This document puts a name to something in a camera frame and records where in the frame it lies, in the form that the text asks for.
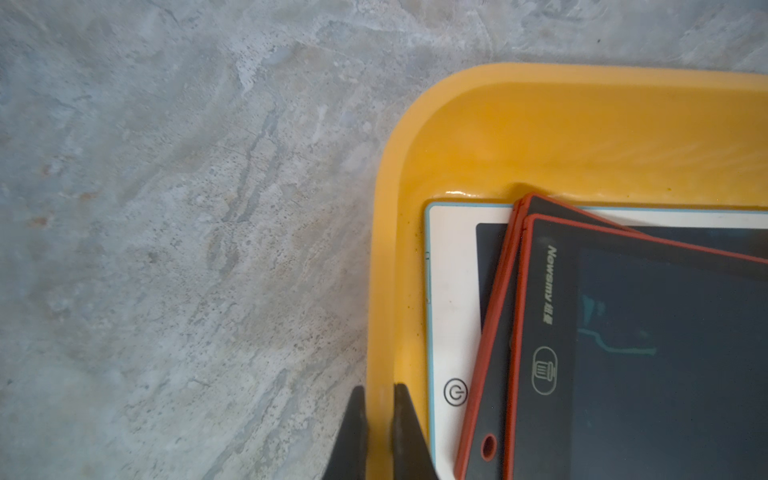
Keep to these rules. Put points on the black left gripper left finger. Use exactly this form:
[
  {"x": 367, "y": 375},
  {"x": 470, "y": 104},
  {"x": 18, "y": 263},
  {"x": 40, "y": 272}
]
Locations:
[{"x": 347, "y": 460}]

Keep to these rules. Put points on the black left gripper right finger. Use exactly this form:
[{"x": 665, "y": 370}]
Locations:
[{"x": 411, "y": 456}]

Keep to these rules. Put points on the red writing tablet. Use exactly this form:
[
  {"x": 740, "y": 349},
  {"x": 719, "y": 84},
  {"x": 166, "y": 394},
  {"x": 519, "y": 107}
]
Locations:
[
  {"x": 635, "y": 357},
  {"x": 482, "y": 438}
]

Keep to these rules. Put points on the yellow plastic storage box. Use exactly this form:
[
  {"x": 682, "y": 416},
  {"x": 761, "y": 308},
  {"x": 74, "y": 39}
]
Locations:
[{"x": 586, "y": 134}]

